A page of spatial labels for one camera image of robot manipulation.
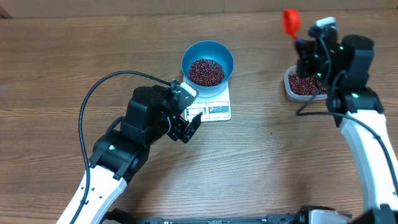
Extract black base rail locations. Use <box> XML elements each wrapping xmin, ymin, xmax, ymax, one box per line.
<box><xmin>100</xmin><ymin>206</ymin><xmax>352</xmax><ymax>224</ymax></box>

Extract blue plastic bowl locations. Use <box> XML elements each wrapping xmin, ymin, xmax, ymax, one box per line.
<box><xmin>181</xmin><ymin>40</ymin><xmax>235</xmax><ymax>90</ymax></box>

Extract red beans in bowl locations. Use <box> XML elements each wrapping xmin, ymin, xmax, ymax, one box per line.
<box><xmin>188</xmin><ymin>58</ymin><xmax>225</xmax><ymax>87</ymax></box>

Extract clear container of red beans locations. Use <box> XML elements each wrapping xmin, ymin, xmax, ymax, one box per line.
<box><xmin>284</xmin><ymin>65</ymin><xmax>321</xmax><ymax>101</ymax></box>

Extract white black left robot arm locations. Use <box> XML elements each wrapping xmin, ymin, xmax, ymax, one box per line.
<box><xmin>58</xmin><ymin>80</ymin><xmax>201</xmax><ymax>223</ymax></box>

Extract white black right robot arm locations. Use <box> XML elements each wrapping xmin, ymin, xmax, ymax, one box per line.
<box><xmin>295</xmin><ymin>26</ymin><xmax>397</xmax><ymax>223</ymax></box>

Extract white digital kitchen scale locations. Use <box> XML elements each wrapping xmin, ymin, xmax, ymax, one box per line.
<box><xmin>183</xmin><ymin>75</ymin><xmax>231</xmax><ymax>123</ymax></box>

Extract red measuring scoop blue handle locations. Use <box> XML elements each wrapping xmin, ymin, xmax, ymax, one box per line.
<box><xmin>282</xmin><ymin>9</ymin><xmax>301</xmax><ymax>40</ymax></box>

